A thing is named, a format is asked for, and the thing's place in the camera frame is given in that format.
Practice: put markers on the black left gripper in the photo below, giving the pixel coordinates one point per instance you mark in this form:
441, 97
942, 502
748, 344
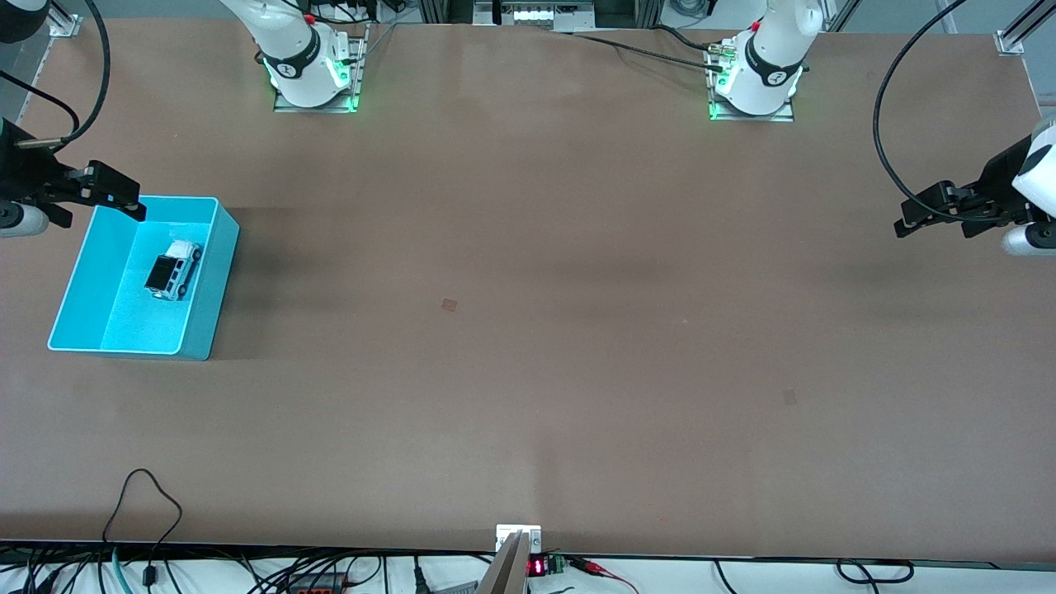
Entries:
999, 186

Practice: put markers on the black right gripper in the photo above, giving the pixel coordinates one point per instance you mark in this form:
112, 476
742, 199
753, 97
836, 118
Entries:
25, 172

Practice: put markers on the white toy jeep black roof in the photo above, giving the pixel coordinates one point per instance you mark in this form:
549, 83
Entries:
169, 272

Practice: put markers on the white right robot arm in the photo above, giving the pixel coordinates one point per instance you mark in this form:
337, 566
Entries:
289, 49

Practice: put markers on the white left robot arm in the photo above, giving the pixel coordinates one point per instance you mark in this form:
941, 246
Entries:
767, 66

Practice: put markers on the turquoise plastic bin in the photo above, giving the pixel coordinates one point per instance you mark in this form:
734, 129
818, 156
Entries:
124, 330

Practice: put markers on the lit rack device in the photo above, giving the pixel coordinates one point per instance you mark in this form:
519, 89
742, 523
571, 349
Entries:
536, 15

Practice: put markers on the black box orange buttons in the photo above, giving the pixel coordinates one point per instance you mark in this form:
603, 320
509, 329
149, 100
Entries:
318, 587

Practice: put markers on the green terminal block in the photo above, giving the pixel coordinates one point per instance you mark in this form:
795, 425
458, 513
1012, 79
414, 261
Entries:
557, 564

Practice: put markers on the red digit voltage display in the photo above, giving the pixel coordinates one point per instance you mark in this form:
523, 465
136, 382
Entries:
537, 567

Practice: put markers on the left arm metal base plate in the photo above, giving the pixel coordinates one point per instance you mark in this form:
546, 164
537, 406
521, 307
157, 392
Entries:
784, 116

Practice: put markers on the metal table corner bracket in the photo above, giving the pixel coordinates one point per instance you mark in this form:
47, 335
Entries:
66, 26
1010, 44

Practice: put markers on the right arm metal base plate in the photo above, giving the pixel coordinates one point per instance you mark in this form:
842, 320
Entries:
356, 82

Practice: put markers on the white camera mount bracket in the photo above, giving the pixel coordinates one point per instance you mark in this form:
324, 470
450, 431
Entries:
505, 532

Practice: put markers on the grey metal camera bar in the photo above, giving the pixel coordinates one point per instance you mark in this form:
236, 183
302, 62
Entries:
505, 573

